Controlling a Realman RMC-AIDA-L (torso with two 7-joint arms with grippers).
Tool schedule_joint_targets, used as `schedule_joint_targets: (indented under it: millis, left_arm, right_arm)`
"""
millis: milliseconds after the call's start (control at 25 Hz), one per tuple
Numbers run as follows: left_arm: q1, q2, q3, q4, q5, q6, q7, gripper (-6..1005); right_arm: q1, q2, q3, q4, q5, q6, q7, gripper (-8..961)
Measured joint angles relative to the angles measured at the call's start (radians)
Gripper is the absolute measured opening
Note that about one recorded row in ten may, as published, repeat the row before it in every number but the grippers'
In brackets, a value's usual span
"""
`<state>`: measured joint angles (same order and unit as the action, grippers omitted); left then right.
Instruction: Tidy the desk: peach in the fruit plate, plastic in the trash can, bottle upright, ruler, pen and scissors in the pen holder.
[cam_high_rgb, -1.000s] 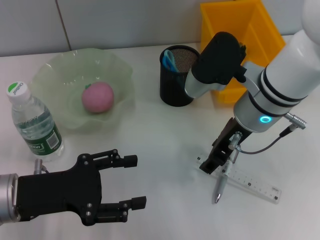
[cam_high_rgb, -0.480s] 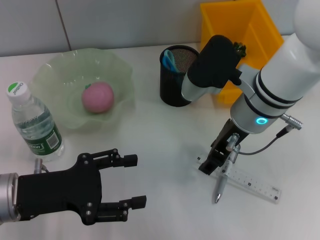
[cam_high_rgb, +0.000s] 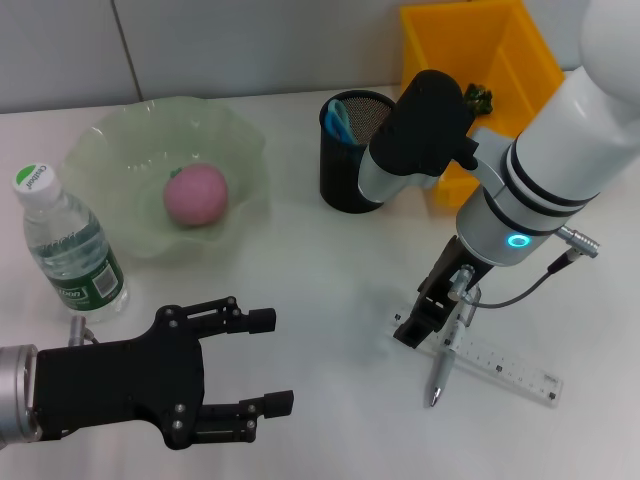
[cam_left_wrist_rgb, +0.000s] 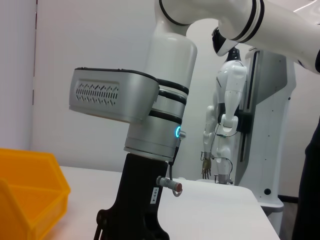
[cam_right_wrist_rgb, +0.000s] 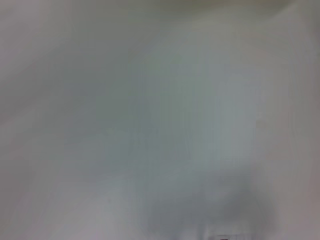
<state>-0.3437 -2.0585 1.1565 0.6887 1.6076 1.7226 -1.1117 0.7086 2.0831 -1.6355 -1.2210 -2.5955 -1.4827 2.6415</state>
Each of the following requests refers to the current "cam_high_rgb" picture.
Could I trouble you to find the blue scissors with cover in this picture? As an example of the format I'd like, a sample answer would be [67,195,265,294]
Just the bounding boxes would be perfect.
[324,98,360,147]

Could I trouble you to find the silver white ballpoint pen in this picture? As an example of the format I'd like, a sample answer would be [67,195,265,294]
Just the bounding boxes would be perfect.
[427,283,484,409]

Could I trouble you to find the pale green glass fruit plate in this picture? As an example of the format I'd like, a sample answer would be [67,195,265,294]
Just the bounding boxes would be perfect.
[59,97,274,261]

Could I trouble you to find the green plastic wrapper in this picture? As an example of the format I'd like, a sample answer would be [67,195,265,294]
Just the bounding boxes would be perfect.
[464,82,497,117]

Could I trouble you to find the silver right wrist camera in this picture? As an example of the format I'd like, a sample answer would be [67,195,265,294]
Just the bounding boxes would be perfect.
[356,68,480,205]

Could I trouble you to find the yellow plastic bin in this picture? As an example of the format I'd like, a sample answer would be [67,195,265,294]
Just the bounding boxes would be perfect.
[398,0,567,207]

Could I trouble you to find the black mesh pen cup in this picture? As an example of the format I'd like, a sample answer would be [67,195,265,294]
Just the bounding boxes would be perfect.
[318,89,402,215]

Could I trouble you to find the left gripper cable with plug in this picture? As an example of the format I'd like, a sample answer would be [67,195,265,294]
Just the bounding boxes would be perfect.
[67,314,102,348]

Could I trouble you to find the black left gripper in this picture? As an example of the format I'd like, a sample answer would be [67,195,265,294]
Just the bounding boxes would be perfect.
[32,294,279,452]

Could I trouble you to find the transparent plastic ruler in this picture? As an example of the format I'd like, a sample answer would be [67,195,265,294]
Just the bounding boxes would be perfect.
[391,310,565,410]

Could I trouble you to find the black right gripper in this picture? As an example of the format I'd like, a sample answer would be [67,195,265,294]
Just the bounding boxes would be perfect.
[392,234,495,351]

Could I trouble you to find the clear water bottle green label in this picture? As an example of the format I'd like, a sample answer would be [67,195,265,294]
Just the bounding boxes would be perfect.
[11,161,130,325]

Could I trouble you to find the pink toy peach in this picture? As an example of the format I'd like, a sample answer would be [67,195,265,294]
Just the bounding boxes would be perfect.
[163,162,231,229]

